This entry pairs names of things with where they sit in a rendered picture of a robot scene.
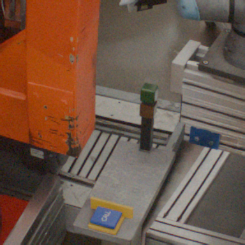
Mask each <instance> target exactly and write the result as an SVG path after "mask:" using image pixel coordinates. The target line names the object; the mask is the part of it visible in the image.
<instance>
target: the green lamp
mask: <svg viewBox="0 0 245 245"><path fill-rule="evenodd" d="M157 97H158V85H155V84H148V83H145V84H144V85H143V86H142V88H141V92H140V101H142V102H146V103H152V104H153V103H155V101H156V100H157Z"/></svg>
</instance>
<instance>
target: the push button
mask: <svg viewBox="0 0 245 245"><path fill-rule="evenodd" d="M122 215H123V214H122V212H119V211H115V210H112V209H107V208H104V207H100V206H98V207H97V208H96V210H95V212H94V214H93V216H92V218H91V223H93V224H95V225H99V226H104V227H107V228H112V229H115V228H116V225H117V223H118V221H119V220H120V218H121V216H122Z"/></svg>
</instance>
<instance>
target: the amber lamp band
mask: <svg viewBox="0 0 245 245"><path fill-rule="evenodd" d="M157 105H158V102H157V101H156V102H155V103H154V104H153V106H149V105H143V104H142V102H141V104H140V117H144V118H148V119H153V117H154V116H155V115H156V113H157Z"/></svg>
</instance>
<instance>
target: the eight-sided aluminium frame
mask: <svg viewBox="0 0 245 245"><path fill-rule="evenodd" d="M4 3H5V6H4V12H5V16H4V22H5V27H6V29H7V30H9V31H11V32H12V33H13V34H14V35H16V34H18V33H19V32H21V31H23V30H24V29H26V16H25V15H26V0H4ZM15 3H16V9H15Z"/></svg>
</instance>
